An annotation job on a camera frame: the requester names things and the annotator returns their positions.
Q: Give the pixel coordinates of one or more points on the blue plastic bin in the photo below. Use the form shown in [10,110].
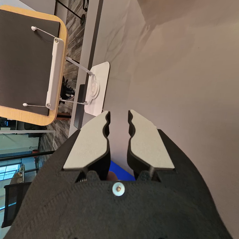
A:
[121,171]

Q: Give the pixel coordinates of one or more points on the wood edged black board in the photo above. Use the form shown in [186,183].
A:
[24,61]

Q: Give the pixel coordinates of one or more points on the black mesh office chair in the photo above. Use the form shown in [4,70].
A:
[13,201]

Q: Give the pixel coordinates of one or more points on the white tablet stand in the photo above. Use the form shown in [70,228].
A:
[99,74]

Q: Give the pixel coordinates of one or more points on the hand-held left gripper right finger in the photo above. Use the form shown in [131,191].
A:
[147,145]

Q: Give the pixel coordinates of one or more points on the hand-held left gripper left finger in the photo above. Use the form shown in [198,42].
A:
[87,143]

